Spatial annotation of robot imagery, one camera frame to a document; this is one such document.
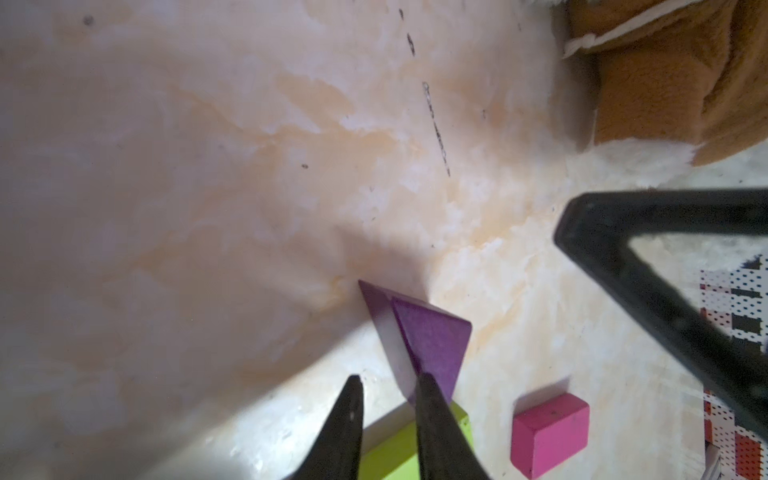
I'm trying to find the white teddy bear brown shirt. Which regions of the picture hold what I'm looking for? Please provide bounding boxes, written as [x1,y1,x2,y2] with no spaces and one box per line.
[563,1,767,189]

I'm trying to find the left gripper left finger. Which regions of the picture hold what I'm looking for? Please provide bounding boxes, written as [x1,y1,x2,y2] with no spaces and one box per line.
[292,375,364,480]

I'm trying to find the green block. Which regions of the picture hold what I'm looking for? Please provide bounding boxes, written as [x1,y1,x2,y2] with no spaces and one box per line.
[358,402,473,479]

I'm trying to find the purple triangle block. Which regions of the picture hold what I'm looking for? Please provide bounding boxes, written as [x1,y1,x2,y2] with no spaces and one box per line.
[358,280,472,404]

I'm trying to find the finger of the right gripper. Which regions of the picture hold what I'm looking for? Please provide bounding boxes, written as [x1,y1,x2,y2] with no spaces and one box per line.
[553,189,767,439]

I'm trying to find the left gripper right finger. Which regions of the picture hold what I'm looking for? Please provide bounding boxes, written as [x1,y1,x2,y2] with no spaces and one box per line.
[415,373,489,479]

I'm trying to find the magenta block right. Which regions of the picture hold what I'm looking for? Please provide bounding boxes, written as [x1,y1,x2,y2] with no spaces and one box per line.
[510,393,591,479]

